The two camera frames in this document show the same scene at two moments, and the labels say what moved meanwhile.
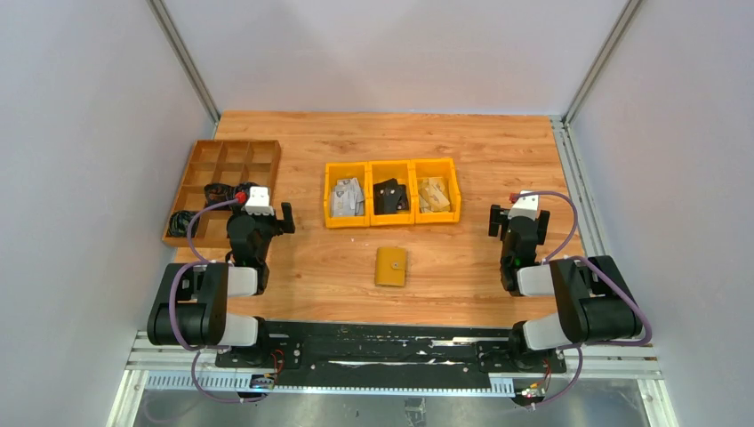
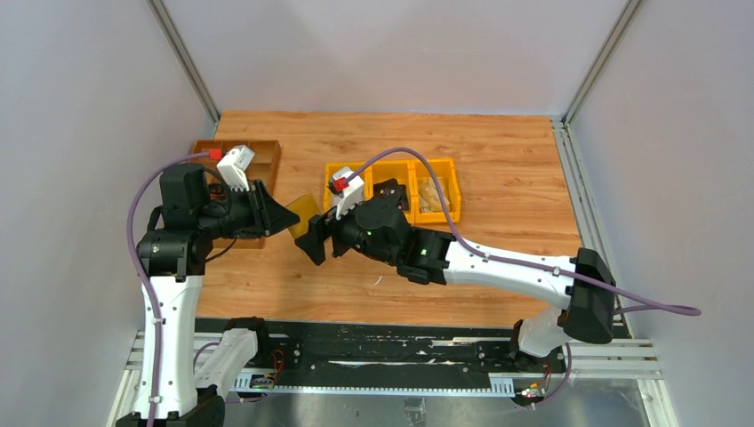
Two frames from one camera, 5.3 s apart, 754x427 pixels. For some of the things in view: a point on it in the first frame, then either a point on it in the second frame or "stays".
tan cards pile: [433, 197] stays
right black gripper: [518, 223] → [332, 237]
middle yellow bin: [387, 170] stays
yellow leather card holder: [390, 266] → [304, 207]
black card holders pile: [389, 197] stays
